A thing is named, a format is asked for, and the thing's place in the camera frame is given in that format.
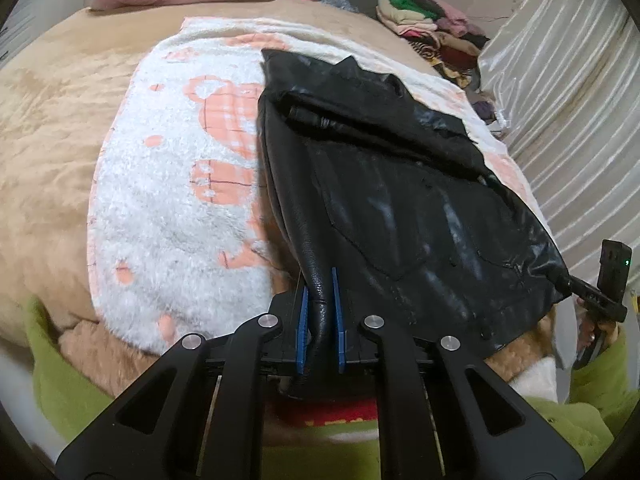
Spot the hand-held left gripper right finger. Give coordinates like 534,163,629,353
332,267,585,480

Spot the black leather jacket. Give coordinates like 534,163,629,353
256,49,573,401

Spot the tan plush bed sheet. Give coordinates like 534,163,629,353
0,0,556,401

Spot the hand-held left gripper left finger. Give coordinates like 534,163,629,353
55,287,313,480

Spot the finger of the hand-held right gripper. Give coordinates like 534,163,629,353
554,271,598,302

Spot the purple cloth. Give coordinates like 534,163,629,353
472,100,502,127

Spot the pile of folded clothes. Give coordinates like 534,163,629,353
376,0,492,86

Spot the green fleece clothing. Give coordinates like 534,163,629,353
24,300,621,480

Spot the person's right forearm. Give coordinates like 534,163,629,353
570,322,637,428

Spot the person's right hand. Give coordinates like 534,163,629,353
575,297,619,357

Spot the white satin curtain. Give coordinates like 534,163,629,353
477,0,640,311

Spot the blue-grey patterned cloth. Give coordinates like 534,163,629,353
315,0,362,14

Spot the red printed cloth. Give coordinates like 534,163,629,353
270,399,382,427

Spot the white and orange bear blanket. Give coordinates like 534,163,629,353
87,16,558,356

